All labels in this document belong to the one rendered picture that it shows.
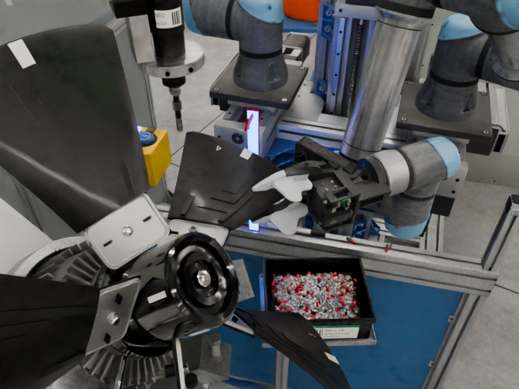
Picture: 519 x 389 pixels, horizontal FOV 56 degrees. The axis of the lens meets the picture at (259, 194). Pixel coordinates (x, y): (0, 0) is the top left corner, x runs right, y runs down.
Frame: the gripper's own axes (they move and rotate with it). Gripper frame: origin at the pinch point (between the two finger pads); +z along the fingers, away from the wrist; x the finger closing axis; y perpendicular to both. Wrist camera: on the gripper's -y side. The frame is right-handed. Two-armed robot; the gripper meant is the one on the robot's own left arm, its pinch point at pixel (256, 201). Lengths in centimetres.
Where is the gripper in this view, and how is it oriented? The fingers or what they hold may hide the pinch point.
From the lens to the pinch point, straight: 75.5
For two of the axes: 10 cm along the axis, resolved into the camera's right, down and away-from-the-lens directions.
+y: 4.0, 6.8, -6.2
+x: -0.4, 6.9, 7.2
